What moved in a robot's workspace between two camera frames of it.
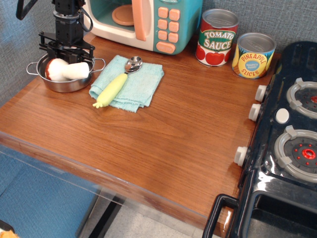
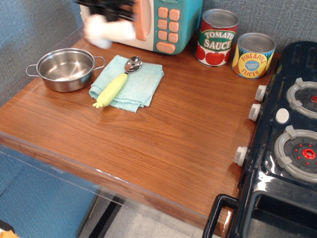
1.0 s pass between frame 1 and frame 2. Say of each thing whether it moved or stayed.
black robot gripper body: moved
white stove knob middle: stayed
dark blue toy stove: stayed
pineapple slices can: stayed
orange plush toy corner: stayed
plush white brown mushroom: moved
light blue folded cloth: stayed
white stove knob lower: stayed
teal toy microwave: stayed
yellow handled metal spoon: stayed
